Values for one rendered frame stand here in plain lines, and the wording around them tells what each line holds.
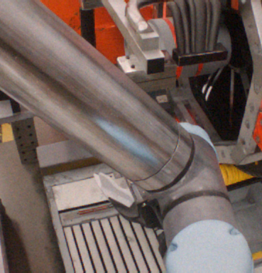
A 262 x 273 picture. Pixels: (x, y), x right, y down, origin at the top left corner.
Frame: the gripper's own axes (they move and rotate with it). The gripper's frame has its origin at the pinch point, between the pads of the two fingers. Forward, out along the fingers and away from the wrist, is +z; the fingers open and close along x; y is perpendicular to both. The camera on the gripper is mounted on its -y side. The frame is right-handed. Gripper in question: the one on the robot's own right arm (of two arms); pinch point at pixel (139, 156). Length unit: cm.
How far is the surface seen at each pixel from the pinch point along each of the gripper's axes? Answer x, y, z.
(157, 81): -7.9, 6.5, 7.2
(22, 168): 44, -70, 87
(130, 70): -4.3, 10.6, 7.4
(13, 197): 51, -69, 72
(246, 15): -26.4, 11.7, 7.8
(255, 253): -24, -75, 7
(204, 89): -26, -27, 37
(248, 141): -20.2, -9.9, 0.6
